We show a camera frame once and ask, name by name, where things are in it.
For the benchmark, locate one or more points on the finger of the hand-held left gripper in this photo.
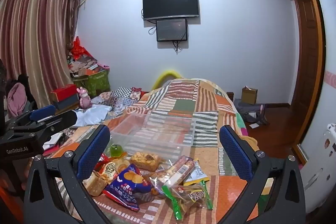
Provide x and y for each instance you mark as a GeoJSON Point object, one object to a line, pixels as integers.
{"type": "Point", "coordinates": [63, 119]}
{"type": "Point", "coordinates": [42, 112]}

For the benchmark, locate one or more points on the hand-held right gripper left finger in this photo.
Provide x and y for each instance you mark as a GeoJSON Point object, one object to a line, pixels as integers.
{"type": "Point", "coordinates": [94, 150]}

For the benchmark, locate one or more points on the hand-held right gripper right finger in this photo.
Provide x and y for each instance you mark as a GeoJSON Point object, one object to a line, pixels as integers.
{"type": "Point", "coordinates": [233, 153]}

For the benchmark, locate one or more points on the orange-red snack bag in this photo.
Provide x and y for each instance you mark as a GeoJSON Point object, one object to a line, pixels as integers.
{"type": "Point", "coordinates": [109, 171]}

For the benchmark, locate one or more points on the orange cracker packet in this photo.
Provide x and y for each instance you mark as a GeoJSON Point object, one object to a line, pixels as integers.
{"type": "Point", "coordinates": [122, 164]}

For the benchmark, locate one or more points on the beige biscuit pack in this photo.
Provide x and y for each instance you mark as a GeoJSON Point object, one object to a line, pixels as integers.
{"type": "Point", "coordinates": [95, 183]}

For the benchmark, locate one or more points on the blue chip bag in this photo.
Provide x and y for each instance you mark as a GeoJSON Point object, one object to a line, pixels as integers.
{"type": "Point", "coordinates": [128, 184]}

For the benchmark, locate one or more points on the striped clear snack packet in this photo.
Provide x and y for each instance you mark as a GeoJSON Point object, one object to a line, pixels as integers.
{"type": "Point", "coordinates": [181, 167]}

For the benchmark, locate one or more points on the clear cookie bag green seal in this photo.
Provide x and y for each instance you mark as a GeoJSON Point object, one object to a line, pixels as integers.
{"type": "Point", "coordinates": [189, 196]}

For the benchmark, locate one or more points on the clear plastic container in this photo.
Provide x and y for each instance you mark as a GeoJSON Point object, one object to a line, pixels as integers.
{"type": "Point", "coordinates": [157, 129]}

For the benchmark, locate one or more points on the red snack packet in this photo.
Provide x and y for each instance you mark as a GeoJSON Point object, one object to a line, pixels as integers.
{"type": "Point", "coordinates": [101, 161]}

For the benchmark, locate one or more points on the green jelly cup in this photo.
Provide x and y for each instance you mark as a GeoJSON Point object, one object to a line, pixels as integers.
{"type": "Point", "coordinates": [116, 149]}

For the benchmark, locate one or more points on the white paper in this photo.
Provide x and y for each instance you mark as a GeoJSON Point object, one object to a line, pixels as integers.
{"type": "Point", "coordinates": [53, 140]}

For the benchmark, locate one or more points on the red box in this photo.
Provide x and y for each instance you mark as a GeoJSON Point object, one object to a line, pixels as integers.
{"type": "Point", "coordinates": [64, 91]}

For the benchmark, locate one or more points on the pink clothes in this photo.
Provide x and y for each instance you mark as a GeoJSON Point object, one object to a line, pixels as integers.
{"type": "Point", "coordinates": [16, 100]}

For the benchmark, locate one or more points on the light blue cloth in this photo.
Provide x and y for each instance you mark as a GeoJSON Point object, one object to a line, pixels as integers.
{"type": "Point", "coordinates": [92, 115]}

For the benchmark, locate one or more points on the pink plush toy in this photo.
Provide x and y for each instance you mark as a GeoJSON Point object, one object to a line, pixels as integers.
{"type": "Point", "coordinates": [84, 98]}

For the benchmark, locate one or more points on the paper sheet on floor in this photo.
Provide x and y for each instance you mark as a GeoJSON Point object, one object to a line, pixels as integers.
{"type": "Point", "coordinates": [253, 125]}

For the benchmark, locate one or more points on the dark clothes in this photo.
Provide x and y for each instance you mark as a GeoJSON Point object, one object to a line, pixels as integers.
{"type": "Point", "coordinates": [25, 81]}

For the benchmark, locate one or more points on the yellow and white packet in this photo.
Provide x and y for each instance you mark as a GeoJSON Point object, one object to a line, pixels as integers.
{"type": "Point", "coordinates": [197, 175]}

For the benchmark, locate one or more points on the grey bag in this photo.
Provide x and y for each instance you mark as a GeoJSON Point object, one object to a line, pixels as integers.
{"type": "Point", "coordinates": [249, 111]}

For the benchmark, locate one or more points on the green storage box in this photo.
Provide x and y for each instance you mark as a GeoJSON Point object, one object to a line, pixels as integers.
{"type": "Point", "coordinates": [92, 83]}

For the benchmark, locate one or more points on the clear tray of caramel puffs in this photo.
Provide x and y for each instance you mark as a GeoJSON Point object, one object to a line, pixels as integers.
{"type": "Point", "coordinates": [145, 159]}

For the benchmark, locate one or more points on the checkered quilt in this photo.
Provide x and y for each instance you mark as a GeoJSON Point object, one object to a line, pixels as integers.
{"type": "Point", "coordinates": [123, 95]}

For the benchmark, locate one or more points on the patchwork blanket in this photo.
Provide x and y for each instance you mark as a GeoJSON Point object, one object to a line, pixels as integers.
{"type": "Point", "coordinates": [183, 108]}

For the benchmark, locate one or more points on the red plastic bag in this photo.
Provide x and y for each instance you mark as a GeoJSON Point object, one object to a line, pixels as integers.
{"type": "Point", "coordinates": [77, 49]}

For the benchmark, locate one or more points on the striped curtain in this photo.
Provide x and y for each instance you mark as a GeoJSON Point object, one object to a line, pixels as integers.
{"type": "Point", "coordinates": [34, 37]}

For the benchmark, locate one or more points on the white cabinet with stickers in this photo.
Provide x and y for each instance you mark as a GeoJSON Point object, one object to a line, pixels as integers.
{"type": "Point", "coordinates": [323, 108]}

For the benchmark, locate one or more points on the yellow hoop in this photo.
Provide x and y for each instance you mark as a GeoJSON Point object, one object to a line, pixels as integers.
{"type": "Point", "coordinates": [168, 74]}

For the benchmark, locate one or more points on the wooden door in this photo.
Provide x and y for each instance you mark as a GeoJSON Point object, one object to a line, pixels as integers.
{"type": "Point", "coordinates": [307, 56]}

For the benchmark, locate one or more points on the small black monitor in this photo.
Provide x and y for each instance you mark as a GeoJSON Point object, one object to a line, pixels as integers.
{"type": "Point", "coordinates": [172, 29]}

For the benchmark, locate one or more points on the black wall television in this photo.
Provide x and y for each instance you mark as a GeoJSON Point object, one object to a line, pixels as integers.
{"type": "Point", "coordinates": [170, 3]}

